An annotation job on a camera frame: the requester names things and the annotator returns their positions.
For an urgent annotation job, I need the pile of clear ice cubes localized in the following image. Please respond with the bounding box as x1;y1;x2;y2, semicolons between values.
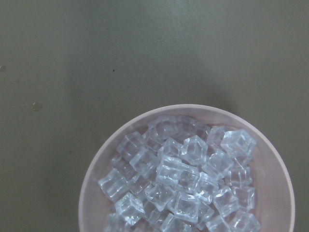
98;116;262;232

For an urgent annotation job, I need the pink bowl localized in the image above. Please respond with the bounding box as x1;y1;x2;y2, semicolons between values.
78;104;295;232

